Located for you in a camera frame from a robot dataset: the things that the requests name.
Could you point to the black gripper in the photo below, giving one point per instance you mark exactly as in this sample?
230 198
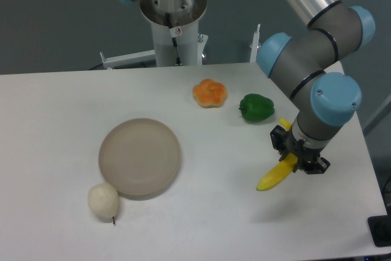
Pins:
308 159

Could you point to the yellow banana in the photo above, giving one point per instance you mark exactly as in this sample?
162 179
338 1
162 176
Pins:
281 170

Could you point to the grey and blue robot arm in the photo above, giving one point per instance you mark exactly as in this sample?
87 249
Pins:
325 101

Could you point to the beige round plate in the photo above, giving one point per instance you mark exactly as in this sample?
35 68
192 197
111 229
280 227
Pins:
140 158

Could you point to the green bell pepper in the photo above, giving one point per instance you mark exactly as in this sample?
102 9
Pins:
256 108

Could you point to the orange bread roll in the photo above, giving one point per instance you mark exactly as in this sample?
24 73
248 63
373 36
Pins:
209 93

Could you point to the black box at edge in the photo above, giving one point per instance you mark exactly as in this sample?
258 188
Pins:
380 230

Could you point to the white pear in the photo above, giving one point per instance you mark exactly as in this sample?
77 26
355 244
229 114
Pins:
103 200

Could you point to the white upright post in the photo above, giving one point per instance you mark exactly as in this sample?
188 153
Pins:
255 44

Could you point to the white metal bracket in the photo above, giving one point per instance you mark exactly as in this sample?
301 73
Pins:
127 60

